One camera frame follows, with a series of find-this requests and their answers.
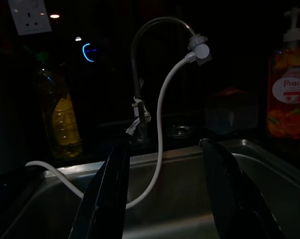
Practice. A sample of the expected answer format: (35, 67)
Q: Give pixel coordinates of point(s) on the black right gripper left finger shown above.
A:
(103, 194)

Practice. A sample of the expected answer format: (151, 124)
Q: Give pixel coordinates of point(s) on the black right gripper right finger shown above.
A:
(229, 196)

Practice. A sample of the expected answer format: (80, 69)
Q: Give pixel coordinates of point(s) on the stainless steel kitchen sink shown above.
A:
(174, 189)

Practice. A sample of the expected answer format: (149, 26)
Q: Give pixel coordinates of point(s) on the curved chrome kitchen faucet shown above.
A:
(137, 82)

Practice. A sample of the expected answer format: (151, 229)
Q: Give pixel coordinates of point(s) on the round metal sink hole cover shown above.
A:
(180, 130)

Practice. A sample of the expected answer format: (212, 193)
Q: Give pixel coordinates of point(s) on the dark container with red lid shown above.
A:
(230, 110)

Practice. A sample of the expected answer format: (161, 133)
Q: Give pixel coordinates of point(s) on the yellow cooking oil bottle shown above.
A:
(61, 114)

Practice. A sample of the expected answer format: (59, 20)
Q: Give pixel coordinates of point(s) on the peach hand soap pump bottle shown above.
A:
(289, 92)

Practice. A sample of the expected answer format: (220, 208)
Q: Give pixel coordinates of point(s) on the grey faucet diverter fitting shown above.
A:
(200, 50)

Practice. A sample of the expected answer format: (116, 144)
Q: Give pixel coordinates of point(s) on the white wall power socket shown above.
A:
(29, 16)

